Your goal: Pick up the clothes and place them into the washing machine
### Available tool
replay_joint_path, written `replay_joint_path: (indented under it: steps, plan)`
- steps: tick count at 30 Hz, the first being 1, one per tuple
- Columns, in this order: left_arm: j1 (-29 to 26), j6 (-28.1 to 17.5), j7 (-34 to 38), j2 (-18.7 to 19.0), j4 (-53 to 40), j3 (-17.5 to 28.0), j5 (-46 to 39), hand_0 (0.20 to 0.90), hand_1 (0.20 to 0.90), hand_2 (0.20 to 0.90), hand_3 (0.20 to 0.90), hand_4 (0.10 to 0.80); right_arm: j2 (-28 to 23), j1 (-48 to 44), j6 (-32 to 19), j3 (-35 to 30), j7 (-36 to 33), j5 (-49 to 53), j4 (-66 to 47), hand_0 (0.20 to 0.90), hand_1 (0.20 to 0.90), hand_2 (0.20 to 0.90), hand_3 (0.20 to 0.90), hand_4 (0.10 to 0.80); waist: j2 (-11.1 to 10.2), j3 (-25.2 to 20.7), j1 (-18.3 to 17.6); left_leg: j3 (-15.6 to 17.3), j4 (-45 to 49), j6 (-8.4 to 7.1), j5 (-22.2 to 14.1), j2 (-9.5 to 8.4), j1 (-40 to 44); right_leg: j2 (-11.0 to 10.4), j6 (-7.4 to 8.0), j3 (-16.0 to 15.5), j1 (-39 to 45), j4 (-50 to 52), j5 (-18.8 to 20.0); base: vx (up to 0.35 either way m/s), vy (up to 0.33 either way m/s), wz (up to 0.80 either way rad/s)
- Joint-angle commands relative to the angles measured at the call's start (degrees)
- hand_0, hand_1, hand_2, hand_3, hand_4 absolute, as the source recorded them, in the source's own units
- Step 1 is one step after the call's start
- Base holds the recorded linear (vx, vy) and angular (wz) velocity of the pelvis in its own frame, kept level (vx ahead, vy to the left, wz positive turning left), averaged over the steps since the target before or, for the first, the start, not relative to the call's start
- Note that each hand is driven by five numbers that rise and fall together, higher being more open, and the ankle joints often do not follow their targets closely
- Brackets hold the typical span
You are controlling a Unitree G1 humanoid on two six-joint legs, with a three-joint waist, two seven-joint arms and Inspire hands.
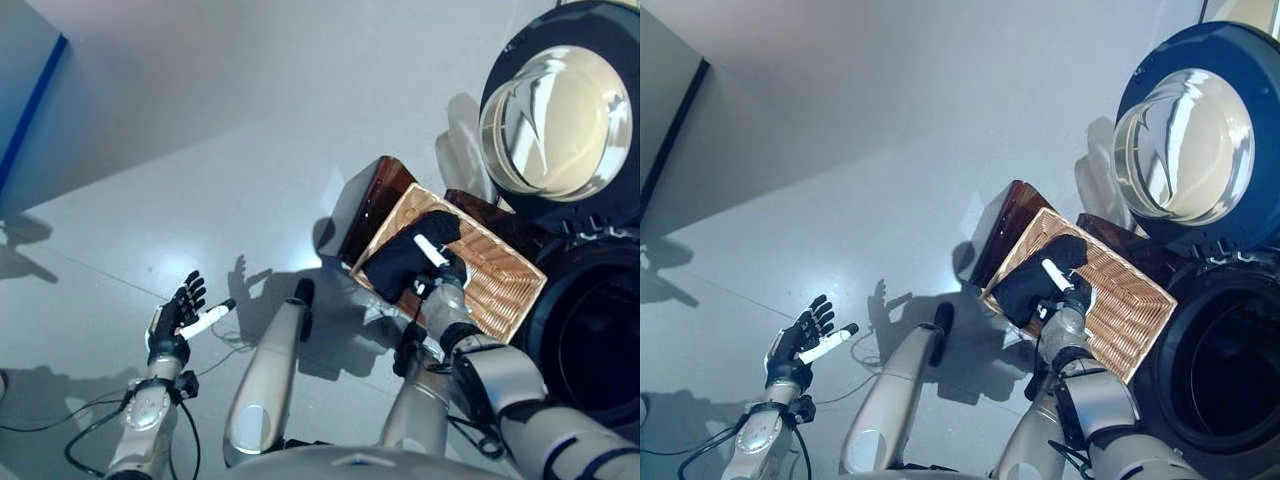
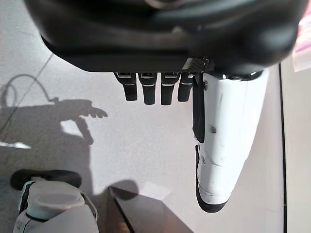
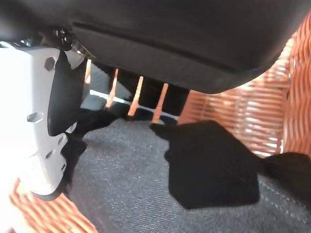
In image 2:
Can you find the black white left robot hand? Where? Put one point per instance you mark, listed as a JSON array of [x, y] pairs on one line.
[[145, 36]]

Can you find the grey board panel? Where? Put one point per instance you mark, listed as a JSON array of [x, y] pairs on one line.
[[298, 145]]

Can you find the silver left robot leg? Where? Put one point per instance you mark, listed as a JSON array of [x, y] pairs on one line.
[[53, 208]]

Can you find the glossy dark brown stool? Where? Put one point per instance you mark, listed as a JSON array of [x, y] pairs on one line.
[[150, 213]]

